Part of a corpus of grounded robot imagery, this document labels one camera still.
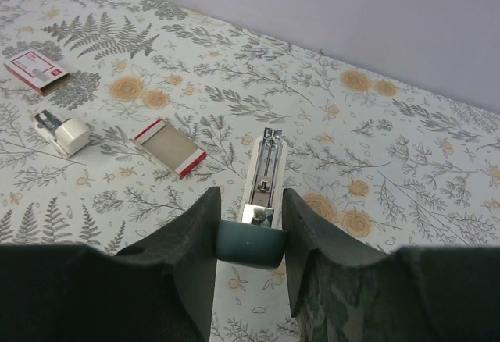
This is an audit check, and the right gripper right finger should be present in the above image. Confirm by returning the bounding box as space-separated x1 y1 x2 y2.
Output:
282 189 499 341

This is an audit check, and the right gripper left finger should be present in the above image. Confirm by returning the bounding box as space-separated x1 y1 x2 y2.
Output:
1 187 221 341

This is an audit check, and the light blue stapler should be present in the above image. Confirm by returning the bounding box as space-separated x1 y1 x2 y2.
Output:
216 127 288 269

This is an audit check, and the small white stapler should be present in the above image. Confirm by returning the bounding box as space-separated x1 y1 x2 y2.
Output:
34 109 91 158

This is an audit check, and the loose staple strip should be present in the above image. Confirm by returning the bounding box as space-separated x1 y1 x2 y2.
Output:
133 119 207 179

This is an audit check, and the floral table mat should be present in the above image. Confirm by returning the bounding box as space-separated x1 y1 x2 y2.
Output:
1 0 499 341

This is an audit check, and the red staple box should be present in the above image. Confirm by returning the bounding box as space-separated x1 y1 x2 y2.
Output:
4 49 71 96

